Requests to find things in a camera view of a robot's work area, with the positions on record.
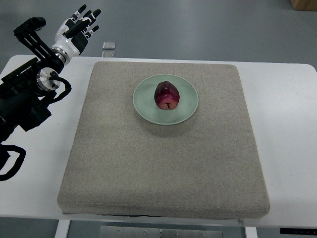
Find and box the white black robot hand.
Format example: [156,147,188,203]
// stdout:
[51,4,102,60]

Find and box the red apple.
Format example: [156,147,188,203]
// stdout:
[154,81,180,110]

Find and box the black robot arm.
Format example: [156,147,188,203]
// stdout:
[0,17,71,141]

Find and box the light green plate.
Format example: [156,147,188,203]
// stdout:
[133,74,199,125]

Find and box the silver floor outlet cover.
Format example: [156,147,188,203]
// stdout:
[102,41,116,50]

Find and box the beige fabric cushion mat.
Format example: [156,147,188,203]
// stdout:
[57,61,270,219]

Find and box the cardboard box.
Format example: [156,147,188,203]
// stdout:
[291,0,317,11]

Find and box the black table control panel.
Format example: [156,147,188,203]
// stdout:
[279,228,317,236]

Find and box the black braided cable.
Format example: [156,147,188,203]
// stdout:
[0,143,27,181]

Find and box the metal table frame bracket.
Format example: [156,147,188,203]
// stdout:
[99,226,223,238]

